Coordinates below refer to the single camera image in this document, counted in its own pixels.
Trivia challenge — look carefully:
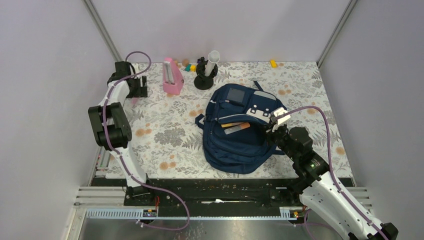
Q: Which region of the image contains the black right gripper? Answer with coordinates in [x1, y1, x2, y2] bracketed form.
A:
[259, 121, 299, 162]

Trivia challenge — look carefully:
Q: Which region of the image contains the navy blue backpack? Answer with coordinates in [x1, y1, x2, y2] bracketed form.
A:
[195, 81, 287, 175]

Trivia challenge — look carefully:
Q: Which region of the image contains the orange yellow highlighter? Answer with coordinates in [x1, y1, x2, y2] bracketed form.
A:
[221, 122, 243, 128]

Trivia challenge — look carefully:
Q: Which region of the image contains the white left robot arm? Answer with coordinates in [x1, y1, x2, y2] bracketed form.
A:
[88, 61, 155, 206]

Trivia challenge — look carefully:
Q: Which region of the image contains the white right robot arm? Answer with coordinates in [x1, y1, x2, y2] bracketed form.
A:
[266, 125, 399, 240]

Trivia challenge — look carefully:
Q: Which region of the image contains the pink rack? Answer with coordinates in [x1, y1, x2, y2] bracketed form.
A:
[162, 57, 184, 95]

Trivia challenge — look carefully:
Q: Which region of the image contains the green block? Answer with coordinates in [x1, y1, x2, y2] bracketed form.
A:
[184, 64, 192, 72]

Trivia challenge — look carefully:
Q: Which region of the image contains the brown round block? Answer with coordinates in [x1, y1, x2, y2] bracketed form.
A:
[182, 59, 190, 67]

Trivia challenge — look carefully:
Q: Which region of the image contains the black round stand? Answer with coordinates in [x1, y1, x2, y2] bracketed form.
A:
[194, 56, 218, 90]

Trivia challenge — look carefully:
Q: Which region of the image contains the yellow block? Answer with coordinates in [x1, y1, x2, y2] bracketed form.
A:
[269, 59, 278, 68]

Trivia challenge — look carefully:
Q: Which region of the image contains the white cylinder on stand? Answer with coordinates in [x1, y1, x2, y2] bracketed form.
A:
[204, 50, 220, 77]

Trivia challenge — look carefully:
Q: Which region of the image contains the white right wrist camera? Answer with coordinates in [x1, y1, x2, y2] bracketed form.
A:
[270, 107, 291, 131]

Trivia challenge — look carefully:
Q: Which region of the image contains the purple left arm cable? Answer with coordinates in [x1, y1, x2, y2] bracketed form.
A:
[101, 50, 191, 232]

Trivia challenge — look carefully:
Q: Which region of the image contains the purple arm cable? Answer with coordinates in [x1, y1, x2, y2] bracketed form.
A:
[274, 105, 390, 240]
[101, 50, 191, 232]

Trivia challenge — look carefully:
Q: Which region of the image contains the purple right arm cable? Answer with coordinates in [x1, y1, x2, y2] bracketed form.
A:
[274, 105, 390, 240]

